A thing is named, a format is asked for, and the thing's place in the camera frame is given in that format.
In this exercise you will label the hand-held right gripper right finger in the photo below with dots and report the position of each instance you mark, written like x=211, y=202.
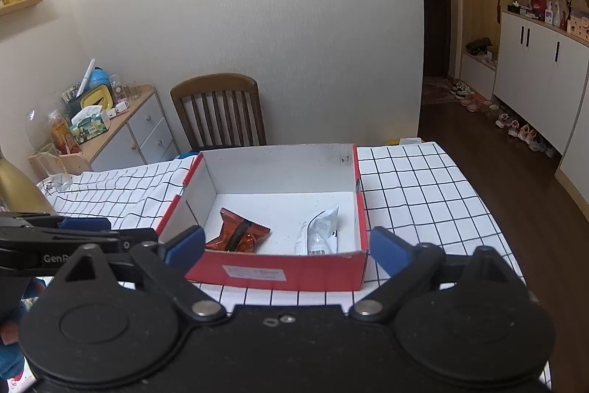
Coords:
x=389, y=250

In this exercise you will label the gold bottle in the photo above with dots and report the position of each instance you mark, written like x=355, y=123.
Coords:
x=20, y=186

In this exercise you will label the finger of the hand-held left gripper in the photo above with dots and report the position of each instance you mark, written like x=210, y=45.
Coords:
x=85, y=223
x=92, y=242

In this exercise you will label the row of shoes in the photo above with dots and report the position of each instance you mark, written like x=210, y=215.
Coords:
x=506, y=121

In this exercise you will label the black-checked white tablecloth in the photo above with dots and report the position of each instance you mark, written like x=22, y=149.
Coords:
x=414, y=199

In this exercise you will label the white snack packet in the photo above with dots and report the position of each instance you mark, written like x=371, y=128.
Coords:
x=317, y=234

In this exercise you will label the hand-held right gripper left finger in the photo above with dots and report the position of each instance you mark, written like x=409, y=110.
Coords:
x=184, y=248

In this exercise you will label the glass dome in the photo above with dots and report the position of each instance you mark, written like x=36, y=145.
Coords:
x=36, y=123

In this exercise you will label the grey drawer cabinet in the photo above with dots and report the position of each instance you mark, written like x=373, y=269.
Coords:
x=147, y=130

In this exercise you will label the small white item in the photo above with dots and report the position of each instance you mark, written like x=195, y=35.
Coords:
x=117, y=112

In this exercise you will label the red toy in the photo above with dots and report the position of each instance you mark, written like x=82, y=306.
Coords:
x=537, y=2

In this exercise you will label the orange drink bottle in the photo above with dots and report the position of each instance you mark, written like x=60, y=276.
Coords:
x=63, y=135

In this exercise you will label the wooden wall shelf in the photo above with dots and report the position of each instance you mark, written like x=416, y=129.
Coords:
x=27, y=2

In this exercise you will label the wooden rack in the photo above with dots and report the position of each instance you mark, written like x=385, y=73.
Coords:
x=76, y=163

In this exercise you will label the red cardboard box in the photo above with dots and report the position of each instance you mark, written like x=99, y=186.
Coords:
x=280, y=271

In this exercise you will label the white shoe cabinet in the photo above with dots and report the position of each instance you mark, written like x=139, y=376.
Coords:
x=538, y=70

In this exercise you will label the blue round container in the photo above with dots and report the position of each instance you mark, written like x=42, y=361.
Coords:
x=100, y=77

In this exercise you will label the black bag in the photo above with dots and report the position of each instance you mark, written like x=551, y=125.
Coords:
x=478, y=46

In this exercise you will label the door mat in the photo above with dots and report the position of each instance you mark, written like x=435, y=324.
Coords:
x=437, y=91

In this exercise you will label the white tube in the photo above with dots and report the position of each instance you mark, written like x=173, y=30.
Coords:
x=85, y=77

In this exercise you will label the orange-brown snack packet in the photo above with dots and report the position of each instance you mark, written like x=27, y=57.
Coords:
x=237, y=234

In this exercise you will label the person's left forearm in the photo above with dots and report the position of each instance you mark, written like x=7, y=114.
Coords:
x=11, y=356

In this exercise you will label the white low bench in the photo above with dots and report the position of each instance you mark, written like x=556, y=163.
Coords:
x=478, y=73

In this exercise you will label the short drinking glass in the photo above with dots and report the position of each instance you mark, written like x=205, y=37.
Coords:
x=132, y=91

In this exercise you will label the blue seat cushion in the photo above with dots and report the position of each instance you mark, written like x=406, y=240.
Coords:
x=187, y=155

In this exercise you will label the yellow container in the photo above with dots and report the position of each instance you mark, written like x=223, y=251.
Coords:
x=97, y=99

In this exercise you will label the wooden chair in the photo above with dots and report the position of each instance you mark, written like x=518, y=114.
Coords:
x=216, y=112

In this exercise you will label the clear glass cup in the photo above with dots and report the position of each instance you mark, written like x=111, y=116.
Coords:
x=59, y=181

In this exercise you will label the tall drinking glass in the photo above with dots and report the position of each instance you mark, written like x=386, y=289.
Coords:
x=115, y=89

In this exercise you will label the green tissue box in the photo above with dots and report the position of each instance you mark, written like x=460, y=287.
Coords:
x=89, y=125

